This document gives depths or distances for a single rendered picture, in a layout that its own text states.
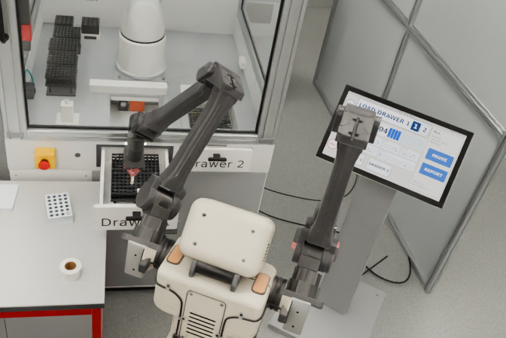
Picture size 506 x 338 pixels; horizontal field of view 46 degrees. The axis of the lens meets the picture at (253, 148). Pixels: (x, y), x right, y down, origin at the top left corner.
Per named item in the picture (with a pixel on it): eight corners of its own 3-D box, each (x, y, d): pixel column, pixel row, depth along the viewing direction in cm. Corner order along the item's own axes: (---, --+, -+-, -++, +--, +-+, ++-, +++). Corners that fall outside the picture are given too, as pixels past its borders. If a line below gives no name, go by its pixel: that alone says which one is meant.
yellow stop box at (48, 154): (55, 170, 225) (54, 156, 220) (35, 170, 223) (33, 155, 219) (56, 162, 229) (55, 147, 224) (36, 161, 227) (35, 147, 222)
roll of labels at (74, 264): (71, 285, 195) (71, 277, 193) (55, 275, 197) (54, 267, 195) (86, 272, 201) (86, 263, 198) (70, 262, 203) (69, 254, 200)
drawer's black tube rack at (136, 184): (160, 206, 219) (160, 193, 215) (110, 206, 215) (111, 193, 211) (157, 166, 236) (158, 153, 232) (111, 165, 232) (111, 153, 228)
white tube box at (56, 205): (72, 222, 216) (72, 215, 214) (48, 226, 213) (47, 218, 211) (68, 199, 225) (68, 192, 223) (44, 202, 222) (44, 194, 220)
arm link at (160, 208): (147, 220, 157) (164, 226, 160) (162, 184, 160) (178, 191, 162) (133, 217, 165) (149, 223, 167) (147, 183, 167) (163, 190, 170)
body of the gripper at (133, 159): (143, 148, 208) (144, 133, 202) (144, 171, 201) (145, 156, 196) (123, 147, 206) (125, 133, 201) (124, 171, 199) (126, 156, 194)
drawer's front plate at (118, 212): (176, 229, 214) (179, 207, 207) (92, 229, 208) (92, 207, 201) (176, 225, 216) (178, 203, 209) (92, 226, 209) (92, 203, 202)
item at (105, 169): (172, 222, 214) (173, 210, 211) (98, 223, 208) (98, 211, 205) (166, 151, 245) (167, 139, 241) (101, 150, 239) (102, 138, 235)
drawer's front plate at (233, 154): (248, 171, 245) (253, 150, 239) (178, 170, 239) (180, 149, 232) (248, 169, 247) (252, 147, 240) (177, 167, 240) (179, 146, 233)
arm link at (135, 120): (138, 121, 188) (162, 133, 192) (141, 96, 196) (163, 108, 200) (118, 142, 194) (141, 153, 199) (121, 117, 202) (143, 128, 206)
